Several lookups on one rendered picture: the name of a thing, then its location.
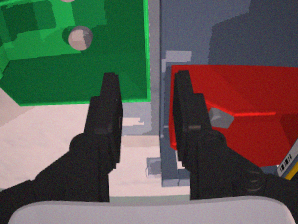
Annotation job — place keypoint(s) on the yellow flat bar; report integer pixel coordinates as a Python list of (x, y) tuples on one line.
[(292, 172)]

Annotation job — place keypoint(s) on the dark grey metal bin rack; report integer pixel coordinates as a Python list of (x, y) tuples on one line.
[(217, 32)]

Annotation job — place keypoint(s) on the black tool case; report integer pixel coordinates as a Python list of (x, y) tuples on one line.
[(295, 177)]

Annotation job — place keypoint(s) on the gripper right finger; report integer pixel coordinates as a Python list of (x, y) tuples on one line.
[(219, 168)]

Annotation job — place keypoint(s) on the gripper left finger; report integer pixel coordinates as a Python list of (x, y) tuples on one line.
[(77, 173)]

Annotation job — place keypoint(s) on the green bin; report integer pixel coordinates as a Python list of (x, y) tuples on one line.
[(39, 67)]

